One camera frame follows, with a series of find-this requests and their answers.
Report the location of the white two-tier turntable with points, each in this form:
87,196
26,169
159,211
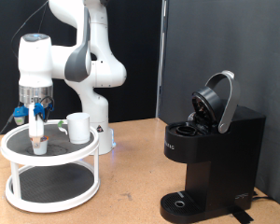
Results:
49,155

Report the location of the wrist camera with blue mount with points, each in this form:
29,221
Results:
20,115

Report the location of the black tape strip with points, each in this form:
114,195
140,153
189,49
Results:
242,216

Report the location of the vertical metal pole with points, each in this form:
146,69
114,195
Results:
161,62

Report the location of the coffee pod with orange lid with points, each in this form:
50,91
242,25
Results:
39,148

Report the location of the black Keurig coffee machine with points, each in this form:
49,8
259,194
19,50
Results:
227,149

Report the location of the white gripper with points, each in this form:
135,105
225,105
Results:
35,124

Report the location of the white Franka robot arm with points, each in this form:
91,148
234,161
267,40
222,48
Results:
93,74

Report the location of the white mug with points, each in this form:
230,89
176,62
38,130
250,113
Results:
78,129

